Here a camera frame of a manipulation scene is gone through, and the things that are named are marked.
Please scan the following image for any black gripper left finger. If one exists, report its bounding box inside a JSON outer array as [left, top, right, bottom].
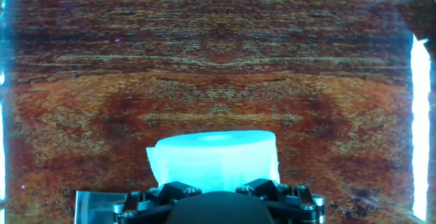
[[111, 180, 202, 224]]

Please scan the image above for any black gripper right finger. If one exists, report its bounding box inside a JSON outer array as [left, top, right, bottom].
[[234, 178, 327, 224]]

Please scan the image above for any white toilet paper roll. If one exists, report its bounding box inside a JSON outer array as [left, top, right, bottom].
[[146, 130, 281, 193]]

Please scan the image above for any shiny metal paper roll holder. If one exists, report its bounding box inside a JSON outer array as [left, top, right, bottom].
[[74, 190, 129, 224]]

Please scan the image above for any glossy wood pattern table mat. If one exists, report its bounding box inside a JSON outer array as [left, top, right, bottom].
[[0, 0, 436, 224]]

